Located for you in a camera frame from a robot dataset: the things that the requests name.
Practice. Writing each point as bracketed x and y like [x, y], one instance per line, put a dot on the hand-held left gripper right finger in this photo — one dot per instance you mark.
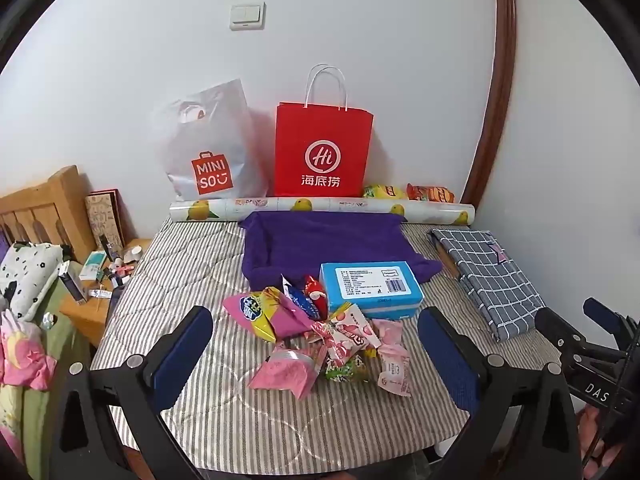
[445, 355]

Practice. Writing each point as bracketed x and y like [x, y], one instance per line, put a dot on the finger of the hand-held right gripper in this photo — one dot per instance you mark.
[555, 327]
[602, 312]

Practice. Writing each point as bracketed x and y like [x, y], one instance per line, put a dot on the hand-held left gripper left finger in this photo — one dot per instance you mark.
[182, 347]

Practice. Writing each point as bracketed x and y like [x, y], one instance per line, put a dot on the small pink snack packet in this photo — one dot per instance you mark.
[389, 331]
[395, 372]

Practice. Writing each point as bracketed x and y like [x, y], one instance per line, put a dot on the small yellow snack packet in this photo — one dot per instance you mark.
[371, 352]

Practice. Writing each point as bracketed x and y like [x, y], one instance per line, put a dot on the pink yellow snack bag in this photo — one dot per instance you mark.
[265, 310]

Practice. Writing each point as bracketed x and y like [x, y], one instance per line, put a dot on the white lychee snack packet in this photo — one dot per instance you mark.
[352, 327]

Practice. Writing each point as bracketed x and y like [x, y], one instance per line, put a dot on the green snack packet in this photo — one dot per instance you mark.
[347, 367]

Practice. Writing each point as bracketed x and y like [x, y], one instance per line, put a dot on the pink jelly cup packet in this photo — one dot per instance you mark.
[285, 372]

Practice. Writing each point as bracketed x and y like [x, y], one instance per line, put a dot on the long strawberry snack packet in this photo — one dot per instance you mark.
[327, 342]

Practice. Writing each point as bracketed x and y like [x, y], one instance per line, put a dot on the small blue snack packet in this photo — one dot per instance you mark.
[299, 300]

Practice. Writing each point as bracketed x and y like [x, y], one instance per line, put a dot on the small red snack packet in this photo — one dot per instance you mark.
[316, 295]

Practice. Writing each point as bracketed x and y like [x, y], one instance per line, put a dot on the person's right hand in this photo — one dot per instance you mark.
[590, 435]

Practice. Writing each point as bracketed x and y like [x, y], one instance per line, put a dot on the grey plaid cloth bundle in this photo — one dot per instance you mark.
[495, 280]

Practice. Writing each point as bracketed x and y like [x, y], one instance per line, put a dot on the blue tissue box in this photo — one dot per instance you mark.
[372, 287]

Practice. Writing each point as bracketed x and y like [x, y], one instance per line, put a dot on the wooden nightstand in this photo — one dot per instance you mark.
[87, 317]

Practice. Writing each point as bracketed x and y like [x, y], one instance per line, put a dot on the teal white carton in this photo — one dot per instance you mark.
[92, 266]

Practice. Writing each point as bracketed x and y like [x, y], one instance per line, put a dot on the dark blue carton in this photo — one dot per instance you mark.
[74, 282]

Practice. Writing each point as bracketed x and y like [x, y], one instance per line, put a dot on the patterned hardcover book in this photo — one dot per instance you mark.
[105, 217]

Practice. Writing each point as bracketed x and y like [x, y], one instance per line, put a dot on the pink plush toy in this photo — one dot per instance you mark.
[25, 355]

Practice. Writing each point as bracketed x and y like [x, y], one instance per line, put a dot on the orange snack packet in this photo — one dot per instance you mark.
[432, 193]

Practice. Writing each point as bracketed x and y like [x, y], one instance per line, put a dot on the green bed sheet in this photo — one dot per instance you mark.
[37, 420]

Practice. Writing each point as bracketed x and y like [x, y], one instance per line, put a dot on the purple cloth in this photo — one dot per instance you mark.
[320, 240]

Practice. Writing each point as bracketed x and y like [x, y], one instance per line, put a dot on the white flower print pillow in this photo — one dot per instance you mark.
[27, 275]

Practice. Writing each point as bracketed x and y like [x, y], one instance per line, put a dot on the fruit print paper roll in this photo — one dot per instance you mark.
[325, 207]

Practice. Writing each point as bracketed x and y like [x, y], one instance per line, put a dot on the wooden headboard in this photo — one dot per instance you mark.
[45, 205]

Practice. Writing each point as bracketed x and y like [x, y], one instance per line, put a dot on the white plastic shopping bag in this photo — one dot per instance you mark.
[215, 135]

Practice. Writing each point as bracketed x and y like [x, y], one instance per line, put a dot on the red paper shopping bag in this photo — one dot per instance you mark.
[322, 150]

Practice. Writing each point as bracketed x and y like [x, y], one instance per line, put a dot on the brown wooden door frame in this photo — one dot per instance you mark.
[492, 110]

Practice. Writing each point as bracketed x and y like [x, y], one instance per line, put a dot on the white light switch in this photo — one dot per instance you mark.
[247, 16]

